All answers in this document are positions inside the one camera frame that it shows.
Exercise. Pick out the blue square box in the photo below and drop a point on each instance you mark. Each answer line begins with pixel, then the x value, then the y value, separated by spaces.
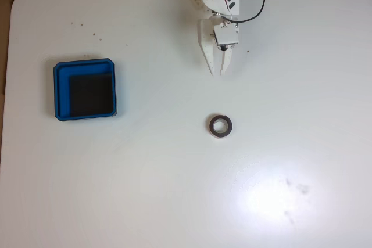
pixel 62 91

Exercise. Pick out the white square camera box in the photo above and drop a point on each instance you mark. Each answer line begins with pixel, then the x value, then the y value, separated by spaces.
pixel 226 34

